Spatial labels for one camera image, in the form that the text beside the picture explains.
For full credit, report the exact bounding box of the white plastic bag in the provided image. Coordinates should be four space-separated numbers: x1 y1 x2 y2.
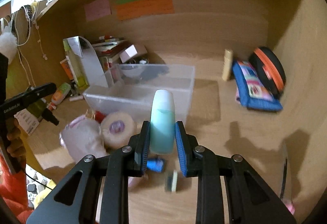
59 115 107 163

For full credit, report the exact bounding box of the round cream jar purple label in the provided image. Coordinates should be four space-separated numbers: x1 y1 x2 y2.
100 112 136 149

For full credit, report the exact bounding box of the small eraser block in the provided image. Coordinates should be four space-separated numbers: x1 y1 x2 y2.
165 170 178 193

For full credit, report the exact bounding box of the small blue item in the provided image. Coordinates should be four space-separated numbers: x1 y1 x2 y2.
146 157 166 173

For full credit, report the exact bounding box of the teal lotion bottle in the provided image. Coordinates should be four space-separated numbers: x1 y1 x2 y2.
150 90 175 155

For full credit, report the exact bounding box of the orange sleeve forearm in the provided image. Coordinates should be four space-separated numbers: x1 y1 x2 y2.
1 157 33 223

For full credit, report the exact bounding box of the person left hand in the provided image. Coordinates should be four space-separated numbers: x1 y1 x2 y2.
7 119 26 165

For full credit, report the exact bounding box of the orange green tube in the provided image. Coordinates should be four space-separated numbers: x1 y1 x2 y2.
51 82 71 105

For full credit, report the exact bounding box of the white lip balm stick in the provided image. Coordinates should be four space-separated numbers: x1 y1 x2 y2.
69 95 84 102

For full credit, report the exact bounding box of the orange booklet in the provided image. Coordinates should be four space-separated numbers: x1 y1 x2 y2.
60 58 74 81

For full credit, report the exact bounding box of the yellow green tall bottle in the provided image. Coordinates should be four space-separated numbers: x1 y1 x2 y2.
63 39 88 91

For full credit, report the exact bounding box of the clear plastic storage bin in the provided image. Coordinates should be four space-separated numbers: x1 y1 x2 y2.
83 64 195 122

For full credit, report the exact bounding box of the stack of books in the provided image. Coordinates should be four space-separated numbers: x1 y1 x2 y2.
91 36 130 72

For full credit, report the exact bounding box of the small white pink box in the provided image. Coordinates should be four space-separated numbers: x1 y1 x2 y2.
119 44 147 64

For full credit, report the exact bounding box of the blue patchwork pouch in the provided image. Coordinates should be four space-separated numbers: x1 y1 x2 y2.
232 61 283 112

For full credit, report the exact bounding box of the pink sticky note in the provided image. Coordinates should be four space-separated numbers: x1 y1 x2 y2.
84 0 111 21

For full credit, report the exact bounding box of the black orange zipper case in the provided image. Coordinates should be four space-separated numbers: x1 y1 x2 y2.
248 46 286 99

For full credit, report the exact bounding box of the cream small tube bottle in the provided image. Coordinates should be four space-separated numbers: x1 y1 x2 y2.
222 49 233 81

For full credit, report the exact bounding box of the orange sticky note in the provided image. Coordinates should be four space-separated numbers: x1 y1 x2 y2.
115 0 175 21

